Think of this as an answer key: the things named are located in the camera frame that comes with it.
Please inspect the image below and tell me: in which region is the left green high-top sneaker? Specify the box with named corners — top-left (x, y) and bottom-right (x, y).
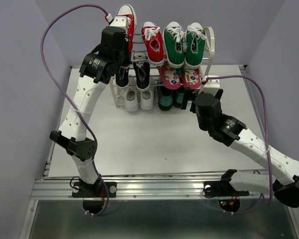
top-left (163, 21), bottom-right (185, 69)

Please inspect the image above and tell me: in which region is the white sneaker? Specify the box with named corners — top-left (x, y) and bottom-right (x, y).
top-left (124, 79), bottom-right (139, 113)
top-left (140, 77), bottom-right (155, 111)

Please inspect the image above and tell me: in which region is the right pink patterned slipper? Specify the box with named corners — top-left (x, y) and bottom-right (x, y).
top-left (181, 66), bottom-right (201, 90)

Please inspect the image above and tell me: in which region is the right teal black boot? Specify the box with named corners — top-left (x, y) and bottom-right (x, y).
top-left (172, 85), bottom-right (185, 108)

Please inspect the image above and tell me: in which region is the cream metal shoe shelf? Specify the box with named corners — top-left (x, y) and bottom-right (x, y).
top-left (110, 26), bottom-right (215, 108)

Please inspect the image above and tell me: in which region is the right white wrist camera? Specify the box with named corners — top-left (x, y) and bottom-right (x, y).
top-left (200, 76), bottom-right (220, 96)

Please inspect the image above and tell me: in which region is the pink patterned slipper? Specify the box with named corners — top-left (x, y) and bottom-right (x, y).
top-left (181, 66), bottom-right (201, 90)
top-left (157, 62), bottom-right (181, 90)

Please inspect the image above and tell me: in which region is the green high-top sneaker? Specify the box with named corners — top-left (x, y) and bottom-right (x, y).
top-left (185, 22), bottom-right (207, 69)
top-left (163, 21), bottom-right (185, 69)

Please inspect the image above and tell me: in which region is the black canvas sneaker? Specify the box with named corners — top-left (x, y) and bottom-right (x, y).
top-left (115, 66), bottom-right (130, 89)
top-left (133, 52), bottom-right (150, 92)

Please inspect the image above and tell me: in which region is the teal black boot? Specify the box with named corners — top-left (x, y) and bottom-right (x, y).
top-left (172, 85), bottom-right (185, 108)
top-left (156, 85), bottom-right (173, 111)

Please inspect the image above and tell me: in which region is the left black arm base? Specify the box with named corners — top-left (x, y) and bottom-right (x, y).
top-left (71, 180), bottom-right (117, 198)

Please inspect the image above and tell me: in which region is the aluminium mounting rail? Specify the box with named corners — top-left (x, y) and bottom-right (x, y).
top-left (31, 174), bottom-right (265, 200)

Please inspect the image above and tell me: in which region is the left pink patterned slipper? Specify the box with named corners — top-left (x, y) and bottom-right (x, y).
top-left (157, 62), bottom-right (181, 90)

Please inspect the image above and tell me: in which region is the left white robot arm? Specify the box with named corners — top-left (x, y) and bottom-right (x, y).
top-left (50, 26), bottom-right (130, 196)

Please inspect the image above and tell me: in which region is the right green high-top sneaker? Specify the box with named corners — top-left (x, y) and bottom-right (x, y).
top-left (185, 22), bottom-right (207, 69)

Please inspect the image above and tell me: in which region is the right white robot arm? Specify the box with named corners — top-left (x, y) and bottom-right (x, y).
top-left (181, 88), bottom-right (299, 208)

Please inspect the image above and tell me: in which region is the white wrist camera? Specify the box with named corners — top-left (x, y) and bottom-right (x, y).
top-left (110, 16), bottom-right (131, 34)
top-left (200, 76), bottom-right (220, 96)

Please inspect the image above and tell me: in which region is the left teal black boot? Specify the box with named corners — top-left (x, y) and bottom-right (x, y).
top-left (156, 85), bottom-right (173, 111)

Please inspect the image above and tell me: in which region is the red canvas sneaker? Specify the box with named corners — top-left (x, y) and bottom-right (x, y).
top-left (116, 4), bottom-right (137, 60)
top-left (141, 21), bottom-right (164, 66)

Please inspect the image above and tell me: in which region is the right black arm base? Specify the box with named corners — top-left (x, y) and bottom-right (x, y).
top-left (202, 169), bottom-right (249, 198)

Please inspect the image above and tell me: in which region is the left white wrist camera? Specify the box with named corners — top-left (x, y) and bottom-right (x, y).
top-left (110, 16), bottom-right (131, 34)

